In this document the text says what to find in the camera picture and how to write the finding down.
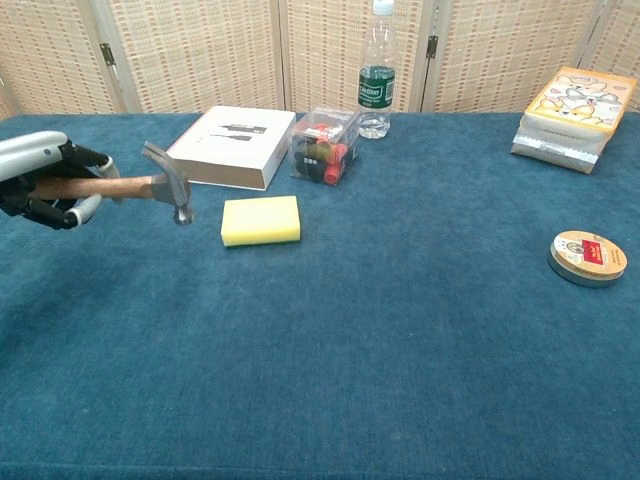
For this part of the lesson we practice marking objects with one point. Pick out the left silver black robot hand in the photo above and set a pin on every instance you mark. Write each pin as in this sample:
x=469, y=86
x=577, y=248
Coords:
x=37, y=175

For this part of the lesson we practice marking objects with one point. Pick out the bamboo folding screen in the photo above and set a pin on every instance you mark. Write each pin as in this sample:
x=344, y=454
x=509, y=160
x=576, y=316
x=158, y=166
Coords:
x=250, y=50

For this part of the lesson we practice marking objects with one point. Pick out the round tin with red label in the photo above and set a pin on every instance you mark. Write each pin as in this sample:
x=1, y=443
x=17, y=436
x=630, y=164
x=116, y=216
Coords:
x=587, y=257

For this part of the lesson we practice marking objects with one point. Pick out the yellow sponge block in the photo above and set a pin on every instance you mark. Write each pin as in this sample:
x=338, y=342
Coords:
x=261, y=220

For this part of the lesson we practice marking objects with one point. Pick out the white flat product box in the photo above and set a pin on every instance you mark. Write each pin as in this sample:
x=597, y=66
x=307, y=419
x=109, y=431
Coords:
x=232, y=147

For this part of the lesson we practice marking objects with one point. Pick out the blue table cloth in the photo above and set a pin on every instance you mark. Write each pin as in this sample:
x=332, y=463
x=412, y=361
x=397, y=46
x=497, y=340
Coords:
x=320, y=325

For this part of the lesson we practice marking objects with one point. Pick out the clear water bottle green label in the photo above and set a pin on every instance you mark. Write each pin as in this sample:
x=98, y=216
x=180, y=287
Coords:
x=376, y=75

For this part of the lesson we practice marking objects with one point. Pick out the orange corgi print bag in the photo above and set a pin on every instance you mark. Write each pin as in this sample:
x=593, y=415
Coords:
x=575, y=117

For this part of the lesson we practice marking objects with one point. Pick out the clear box with red items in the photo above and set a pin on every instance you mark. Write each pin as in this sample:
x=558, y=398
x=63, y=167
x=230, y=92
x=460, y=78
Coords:
x=325, y=150

